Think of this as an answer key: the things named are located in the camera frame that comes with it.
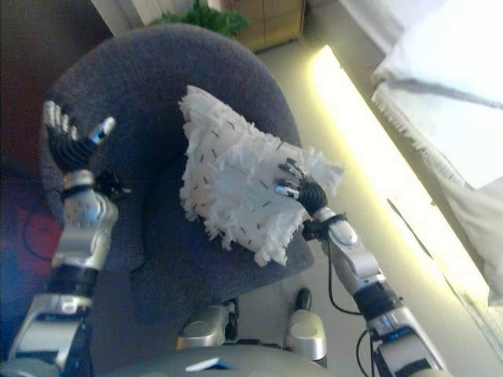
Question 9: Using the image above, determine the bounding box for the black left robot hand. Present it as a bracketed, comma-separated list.
[41, 100, 118, 174]

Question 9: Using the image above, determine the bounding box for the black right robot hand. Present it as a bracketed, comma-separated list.
[273, 156, 329, 216]

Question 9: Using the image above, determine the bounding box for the white fringed cushion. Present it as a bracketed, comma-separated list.
[177, 84, 347, 268]

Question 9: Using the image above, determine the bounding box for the grey fabric armchair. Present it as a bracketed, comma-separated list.
[39, 22, 315, 354]

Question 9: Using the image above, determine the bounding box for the white curtain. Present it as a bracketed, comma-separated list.
[90, 0, 158, 27]

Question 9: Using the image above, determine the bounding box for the wooden bedside table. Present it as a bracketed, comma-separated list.
[219, 0, 307, 54]

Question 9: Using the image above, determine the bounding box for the cream white duvet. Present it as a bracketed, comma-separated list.
[369, 0, 503, 307]

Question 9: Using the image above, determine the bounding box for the grey robot torso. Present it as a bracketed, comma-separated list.
[97, 343, 335, 377]

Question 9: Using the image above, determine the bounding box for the green potted plant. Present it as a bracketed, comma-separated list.
[151, 0, 248, 38]

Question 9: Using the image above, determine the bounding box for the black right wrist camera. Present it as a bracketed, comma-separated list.
[301, 219, 327, 240]

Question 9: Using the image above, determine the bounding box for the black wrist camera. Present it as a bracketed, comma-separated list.
[301, 219, 327, 240]
[94, 170, 133, 197]

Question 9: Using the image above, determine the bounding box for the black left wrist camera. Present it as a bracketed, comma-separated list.
[94, 170, 133, 197]

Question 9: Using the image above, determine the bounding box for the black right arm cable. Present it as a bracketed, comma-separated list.
[328, 243, 378, 377]

